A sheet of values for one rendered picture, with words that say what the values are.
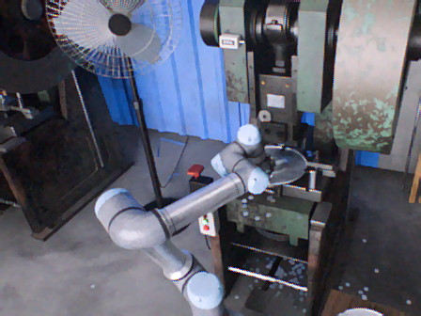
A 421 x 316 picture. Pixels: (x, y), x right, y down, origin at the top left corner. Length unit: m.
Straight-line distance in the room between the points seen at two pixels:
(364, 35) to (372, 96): 0.17
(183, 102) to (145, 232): 2.40
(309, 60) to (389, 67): 0.42
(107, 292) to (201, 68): 1.73
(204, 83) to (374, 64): 2.24
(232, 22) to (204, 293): 0.96
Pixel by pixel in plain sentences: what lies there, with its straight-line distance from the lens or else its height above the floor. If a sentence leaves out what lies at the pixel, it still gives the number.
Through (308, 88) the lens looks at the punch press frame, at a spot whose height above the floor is 1.16.
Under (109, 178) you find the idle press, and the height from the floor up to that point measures 0.03.
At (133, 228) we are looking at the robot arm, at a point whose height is 1.04.
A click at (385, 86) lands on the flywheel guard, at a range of 1.21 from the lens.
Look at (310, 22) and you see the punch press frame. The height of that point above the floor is 1.40.
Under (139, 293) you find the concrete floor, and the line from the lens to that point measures 2.41.
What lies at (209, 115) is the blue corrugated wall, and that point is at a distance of 3.42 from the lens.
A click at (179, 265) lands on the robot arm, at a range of 1.50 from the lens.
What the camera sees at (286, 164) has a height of 0.79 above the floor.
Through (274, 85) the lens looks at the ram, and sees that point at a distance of 1.66.
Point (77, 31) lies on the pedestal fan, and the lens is 2.11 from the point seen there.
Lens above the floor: 1.80
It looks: 36 degrees down
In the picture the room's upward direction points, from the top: 3 degrees counter-clockwise
